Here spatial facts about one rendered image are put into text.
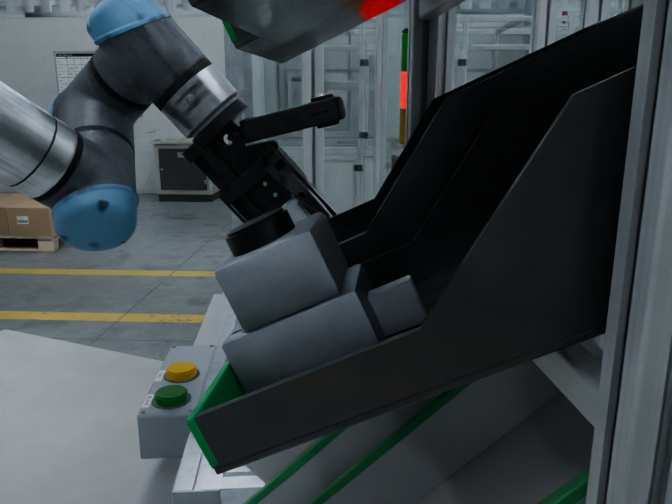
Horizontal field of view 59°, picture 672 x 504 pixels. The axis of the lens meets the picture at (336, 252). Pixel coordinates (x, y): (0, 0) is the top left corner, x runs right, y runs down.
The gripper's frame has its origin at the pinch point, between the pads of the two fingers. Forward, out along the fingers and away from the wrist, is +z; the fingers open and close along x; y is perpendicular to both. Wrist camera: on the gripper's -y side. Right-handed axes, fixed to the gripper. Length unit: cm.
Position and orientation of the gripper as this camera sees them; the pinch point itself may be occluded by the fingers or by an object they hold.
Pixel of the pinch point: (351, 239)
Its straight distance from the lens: 69.4
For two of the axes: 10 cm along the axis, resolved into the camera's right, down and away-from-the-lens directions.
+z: 6.6, 7.2, 2.3
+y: -7.5, 6.5, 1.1
